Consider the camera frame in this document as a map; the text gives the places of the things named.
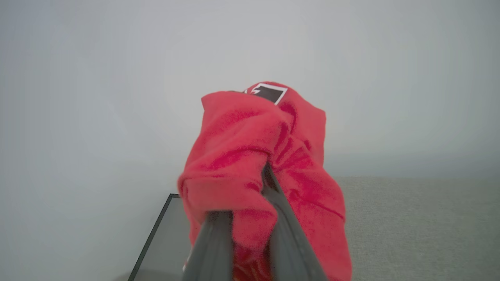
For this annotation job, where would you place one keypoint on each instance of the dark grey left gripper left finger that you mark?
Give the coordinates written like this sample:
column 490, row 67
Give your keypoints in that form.
column 213, row 253

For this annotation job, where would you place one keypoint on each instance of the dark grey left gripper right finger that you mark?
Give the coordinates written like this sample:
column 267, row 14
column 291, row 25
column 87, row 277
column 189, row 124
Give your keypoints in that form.
column 291, row 249

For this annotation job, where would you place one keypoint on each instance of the red and white jersey garment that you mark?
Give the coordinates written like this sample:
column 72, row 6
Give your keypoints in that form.
column 234, row 156

